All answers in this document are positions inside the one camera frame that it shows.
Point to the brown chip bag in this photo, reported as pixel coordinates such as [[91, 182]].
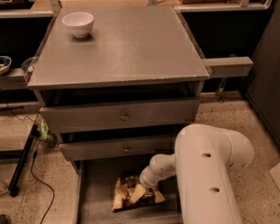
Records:
[[124, 189]]

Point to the grey open bottom drawer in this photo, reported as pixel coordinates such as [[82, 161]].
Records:
[[96, 197]]

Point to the blue patterned bowl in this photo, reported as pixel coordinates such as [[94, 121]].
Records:
[[5, 63]]

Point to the grey drawer cabinet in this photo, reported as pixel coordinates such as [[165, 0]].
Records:
[[132, 54]]

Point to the brown shoe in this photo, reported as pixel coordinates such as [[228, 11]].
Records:
[[4, 219]]

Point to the dark cabinet on right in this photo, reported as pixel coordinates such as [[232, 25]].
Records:
[[262, 88]]

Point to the green wire basket item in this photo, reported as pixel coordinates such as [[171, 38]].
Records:
[[48, 139]]

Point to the grey side shelf block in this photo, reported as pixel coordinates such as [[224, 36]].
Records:
[[228, 67]]

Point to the white ceramic bowl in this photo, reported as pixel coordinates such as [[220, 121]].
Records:
[[79, 24]]

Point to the crumpled floor wrapper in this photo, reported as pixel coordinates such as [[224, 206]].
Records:
[[0, 188]]

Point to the clear glass jar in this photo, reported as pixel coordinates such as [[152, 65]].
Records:
[[29, 64]]

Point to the grey middle drawer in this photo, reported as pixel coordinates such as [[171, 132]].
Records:
[[121, 147]]

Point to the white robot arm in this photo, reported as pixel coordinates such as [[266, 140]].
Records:
[[202, 156]]

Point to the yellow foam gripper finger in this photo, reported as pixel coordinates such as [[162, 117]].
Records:
[[138, 192]]

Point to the black metal stand leg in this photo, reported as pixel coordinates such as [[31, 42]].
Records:
[[13, 185]]

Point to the grey top drawer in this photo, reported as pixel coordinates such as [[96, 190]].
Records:
[[98, 117]]

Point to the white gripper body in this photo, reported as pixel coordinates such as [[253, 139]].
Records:
[[146, 180]]

